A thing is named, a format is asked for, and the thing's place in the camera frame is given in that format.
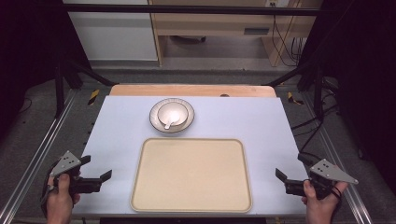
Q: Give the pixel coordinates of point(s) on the white bowl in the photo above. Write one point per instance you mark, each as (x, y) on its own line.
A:
(179, 109)

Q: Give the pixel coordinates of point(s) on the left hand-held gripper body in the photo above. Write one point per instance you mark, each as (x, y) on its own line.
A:
(79, 184)

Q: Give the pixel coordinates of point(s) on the light wooden desk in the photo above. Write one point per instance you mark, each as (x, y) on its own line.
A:
(211, 23)

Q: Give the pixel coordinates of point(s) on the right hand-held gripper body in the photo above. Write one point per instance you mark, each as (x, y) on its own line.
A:
(327, 172)

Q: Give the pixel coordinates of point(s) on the aluminium floor rail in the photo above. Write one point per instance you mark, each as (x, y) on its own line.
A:
(34, 161)
(345, 174)

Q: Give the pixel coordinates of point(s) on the white ribbed plate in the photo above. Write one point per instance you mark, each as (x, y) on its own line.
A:
(155, 123)

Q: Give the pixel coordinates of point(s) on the yellow black striped tape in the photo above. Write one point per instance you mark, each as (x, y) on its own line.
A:
(292, 98)
(93, 97)

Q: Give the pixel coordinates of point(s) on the black metal stand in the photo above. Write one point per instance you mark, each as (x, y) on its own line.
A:
(318, 93)
(59, 90)

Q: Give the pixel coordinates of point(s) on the white table cover board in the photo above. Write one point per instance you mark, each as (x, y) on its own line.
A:
(249, 124)

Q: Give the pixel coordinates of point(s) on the person's left hand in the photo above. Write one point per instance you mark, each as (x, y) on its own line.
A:
(60, 199)

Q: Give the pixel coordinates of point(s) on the beige rectangular tray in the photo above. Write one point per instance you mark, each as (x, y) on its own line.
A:
(191, 174)

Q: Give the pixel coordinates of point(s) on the black horizontal frame bar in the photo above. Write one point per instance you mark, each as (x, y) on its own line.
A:
(186, 8)

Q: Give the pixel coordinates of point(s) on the wooden table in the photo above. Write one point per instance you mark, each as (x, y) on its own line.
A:
(186, 90)

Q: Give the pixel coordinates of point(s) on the white spoon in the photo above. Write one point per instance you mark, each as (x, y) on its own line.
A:
(170, 120)

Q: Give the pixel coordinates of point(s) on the white cabinet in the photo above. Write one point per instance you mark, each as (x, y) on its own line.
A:
(115, 34)

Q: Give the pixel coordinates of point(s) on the person's right hand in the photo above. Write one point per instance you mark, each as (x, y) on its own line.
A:
(320, 207)

